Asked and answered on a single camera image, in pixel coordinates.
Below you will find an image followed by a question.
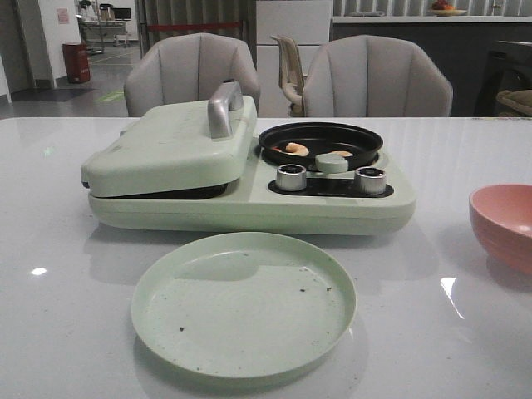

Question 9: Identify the grey upholstered chair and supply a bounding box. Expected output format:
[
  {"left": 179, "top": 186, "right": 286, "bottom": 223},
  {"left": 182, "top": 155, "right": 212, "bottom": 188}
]
[
  {"left": 303, "top": 35, "right": 453, "bottom": 117},
  {"left": 124, "top": 32, "right": 260, "bottom": 117}
]

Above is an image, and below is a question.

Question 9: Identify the red trash bin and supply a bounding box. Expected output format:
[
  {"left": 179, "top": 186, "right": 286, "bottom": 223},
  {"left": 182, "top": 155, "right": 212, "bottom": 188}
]
[{"left": 62, "top": 42, "right": 91, "bottom": 83}]

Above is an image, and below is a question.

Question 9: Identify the dark grey counter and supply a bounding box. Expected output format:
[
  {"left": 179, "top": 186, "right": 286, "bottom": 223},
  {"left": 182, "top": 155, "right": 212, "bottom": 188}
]
[{"left": 332, "top": 16, "right": 531, "bottom": 116}]

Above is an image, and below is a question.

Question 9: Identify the shrimp piece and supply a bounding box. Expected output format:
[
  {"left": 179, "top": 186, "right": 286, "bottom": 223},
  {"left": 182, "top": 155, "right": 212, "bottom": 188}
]
[
  {"left": 331, "top": 150, "right": 353, "bottom": 157},
  {"left": 272, "top": 142, "right": 310, "bottom": 156}
]

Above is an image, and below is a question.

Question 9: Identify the silver control knob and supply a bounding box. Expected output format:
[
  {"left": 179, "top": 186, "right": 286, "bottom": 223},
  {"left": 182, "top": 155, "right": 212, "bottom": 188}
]
[
  {"left": 275, "top": 164, "right": 307, "bottom": 192},
  {"left": 354, "top": 166, "right": 387, "bottom": 195}
]

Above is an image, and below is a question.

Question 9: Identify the beige office chair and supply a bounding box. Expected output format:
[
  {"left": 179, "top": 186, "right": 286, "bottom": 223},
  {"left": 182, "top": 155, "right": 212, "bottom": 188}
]
[{"left": 271, "top": 35, "right": 306, "bottom": 117}]

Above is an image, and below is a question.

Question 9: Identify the fruit bowl on counter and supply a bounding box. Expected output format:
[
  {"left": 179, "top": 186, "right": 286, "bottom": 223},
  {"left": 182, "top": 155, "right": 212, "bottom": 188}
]
[{"left": 428, "top": 0, "right": 467, "bottom": 17}]

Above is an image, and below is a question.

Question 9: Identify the green breakfast maker base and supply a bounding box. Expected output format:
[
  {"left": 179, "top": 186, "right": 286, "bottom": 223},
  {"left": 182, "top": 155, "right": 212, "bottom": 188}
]
[{"left": 88, "top": 139, "right": 416, "bottom": 235}]

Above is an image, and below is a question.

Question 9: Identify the pink bowl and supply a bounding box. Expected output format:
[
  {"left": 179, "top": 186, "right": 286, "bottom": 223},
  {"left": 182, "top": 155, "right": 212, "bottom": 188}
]
[{"left": 469, "top": 184, "right": 531, "bottom": 274}]

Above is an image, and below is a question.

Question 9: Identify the green breakfast maker lid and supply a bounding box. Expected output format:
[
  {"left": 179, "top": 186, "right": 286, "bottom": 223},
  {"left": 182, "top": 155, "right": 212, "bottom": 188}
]
[{"left": 81, "top": 81, "right": 257, "bottom": 198}]

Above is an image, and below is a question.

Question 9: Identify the left grey upholstered chair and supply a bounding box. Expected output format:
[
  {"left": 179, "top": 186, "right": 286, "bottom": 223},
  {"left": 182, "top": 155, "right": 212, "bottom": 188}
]
[{"left": 124, "top": 32, "right": 260, "bottom": 117}]

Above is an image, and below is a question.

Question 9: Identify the right silver control knob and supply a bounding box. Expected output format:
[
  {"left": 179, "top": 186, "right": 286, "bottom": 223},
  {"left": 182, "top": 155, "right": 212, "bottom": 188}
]
[{"left": 354, "top": 166, "right": 387, "bottom": 195}]

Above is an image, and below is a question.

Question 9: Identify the left silver control knob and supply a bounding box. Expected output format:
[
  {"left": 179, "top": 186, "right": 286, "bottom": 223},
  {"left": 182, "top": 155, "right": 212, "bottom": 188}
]
[{"left": 275, "top": 164, "right": 307, "bottom": 192}]

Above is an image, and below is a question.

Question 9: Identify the light green round plate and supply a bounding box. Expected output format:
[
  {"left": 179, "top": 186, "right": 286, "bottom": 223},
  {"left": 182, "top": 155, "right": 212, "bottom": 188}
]
[{"left": 131, "top": 232, "right": 356, "bottom": 382}]

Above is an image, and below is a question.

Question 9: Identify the right grey upholstered chair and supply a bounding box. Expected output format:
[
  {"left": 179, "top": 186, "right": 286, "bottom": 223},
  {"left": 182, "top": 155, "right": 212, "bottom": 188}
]
[{"left": 303, "top": 35, "right": 453, "bottom": 117}]

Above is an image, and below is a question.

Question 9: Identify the white cabinet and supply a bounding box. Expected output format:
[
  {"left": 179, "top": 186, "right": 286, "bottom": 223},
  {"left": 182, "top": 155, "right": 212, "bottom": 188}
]
[{"left": 256, "top": 1, "right": 333, "bottom": 118}]

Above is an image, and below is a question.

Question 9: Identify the black round frying pan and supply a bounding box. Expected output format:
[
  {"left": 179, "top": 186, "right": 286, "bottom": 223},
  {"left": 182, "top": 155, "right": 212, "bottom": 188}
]
[{"left": 259, "top": 121, "right": 383, "bottom": 171}]

